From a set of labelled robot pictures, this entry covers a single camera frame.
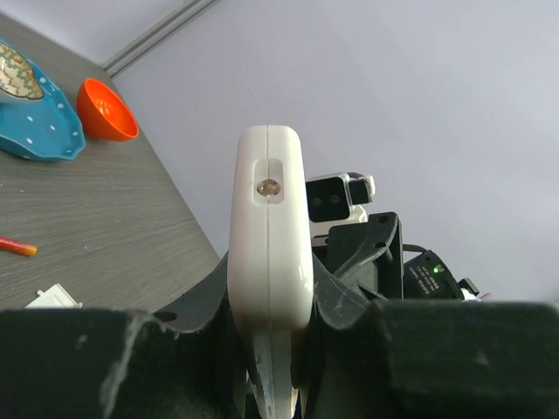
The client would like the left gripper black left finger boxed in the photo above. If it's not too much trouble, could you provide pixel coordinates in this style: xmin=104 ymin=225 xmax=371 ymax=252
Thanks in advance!
xmin=1 ymin=262 xmax=245 ymax=418

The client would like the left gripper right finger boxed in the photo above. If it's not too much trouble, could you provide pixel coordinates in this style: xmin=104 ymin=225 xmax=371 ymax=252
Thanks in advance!
xmin=304 ymin=262 xmax=558 ymax=418

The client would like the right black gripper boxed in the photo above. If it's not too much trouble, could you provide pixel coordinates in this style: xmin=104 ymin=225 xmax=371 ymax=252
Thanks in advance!
xmin=312 ymin=212 xmax=466 ymax=301

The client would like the white remote control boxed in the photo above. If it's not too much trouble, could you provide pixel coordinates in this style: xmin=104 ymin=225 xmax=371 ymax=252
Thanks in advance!
xmin=227 ymin=125 xmax=314 ymax=418

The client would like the white battery cover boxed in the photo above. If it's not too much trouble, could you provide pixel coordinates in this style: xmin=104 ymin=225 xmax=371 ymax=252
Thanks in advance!
xmin=25 ymin=284 xmax=83 ymax=309

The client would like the red orange battery centre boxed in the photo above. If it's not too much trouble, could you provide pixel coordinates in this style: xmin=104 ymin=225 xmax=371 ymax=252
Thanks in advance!
xmin=0 ymin=237 xmax=38 ymax=257

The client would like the orange plastic bowl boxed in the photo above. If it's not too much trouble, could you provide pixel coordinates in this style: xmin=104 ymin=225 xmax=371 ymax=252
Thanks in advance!
xmin=76 ymin=78 xmax=140 ymax=142

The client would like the blue dotted plate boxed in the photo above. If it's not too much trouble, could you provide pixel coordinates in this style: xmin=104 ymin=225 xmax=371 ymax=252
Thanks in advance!
xmin=1 ymin=41 xmax=86 ymax=161

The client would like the small patterned bowl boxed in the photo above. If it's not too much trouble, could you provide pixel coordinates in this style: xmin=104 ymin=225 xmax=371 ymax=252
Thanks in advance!
xmin=1 ymin=42 xmax=45 ymax=104

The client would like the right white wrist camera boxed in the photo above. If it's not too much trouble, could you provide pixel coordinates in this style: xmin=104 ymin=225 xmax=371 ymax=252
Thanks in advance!
xmin=306 ymin=172 xmax=376 ymax=238

